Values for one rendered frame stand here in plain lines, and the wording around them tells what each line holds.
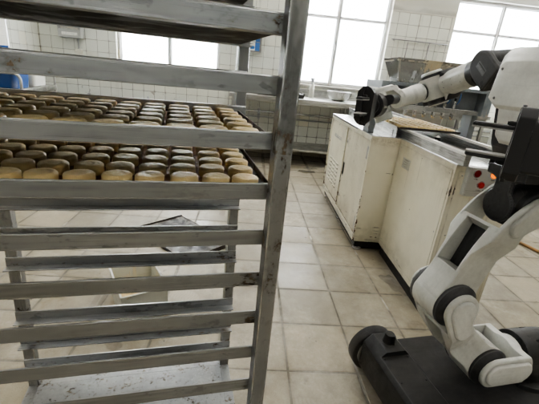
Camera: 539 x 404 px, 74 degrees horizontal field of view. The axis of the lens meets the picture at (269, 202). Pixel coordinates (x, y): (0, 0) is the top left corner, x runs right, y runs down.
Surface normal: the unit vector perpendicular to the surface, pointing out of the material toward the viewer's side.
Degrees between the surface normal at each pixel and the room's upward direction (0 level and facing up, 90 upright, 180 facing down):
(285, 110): 90
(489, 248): 114
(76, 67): 90
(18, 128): 90
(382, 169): 90
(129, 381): 0
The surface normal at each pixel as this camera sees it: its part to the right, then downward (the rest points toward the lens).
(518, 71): -0.97, 0.00
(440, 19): 0.04, 0.35
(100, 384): 0.09, -0.94
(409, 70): -0.01, 0.71
